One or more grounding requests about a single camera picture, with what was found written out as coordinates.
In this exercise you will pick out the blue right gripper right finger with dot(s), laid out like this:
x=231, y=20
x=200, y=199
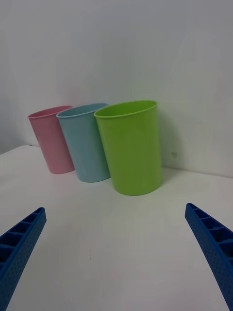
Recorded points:
x=213, y=240

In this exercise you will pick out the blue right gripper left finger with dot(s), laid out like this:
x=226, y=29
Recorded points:
x=20, y=245

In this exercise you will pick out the pink plastic bin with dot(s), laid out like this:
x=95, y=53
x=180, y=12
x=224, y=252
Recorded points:
x=52, y=143

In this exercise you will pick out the pale blue plastic bin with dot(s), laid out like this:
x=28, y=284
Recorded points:
x=85, y=148

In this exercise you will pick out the green plastic bin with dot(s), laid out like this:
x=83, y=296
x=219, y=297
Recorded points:
x=132, y=150

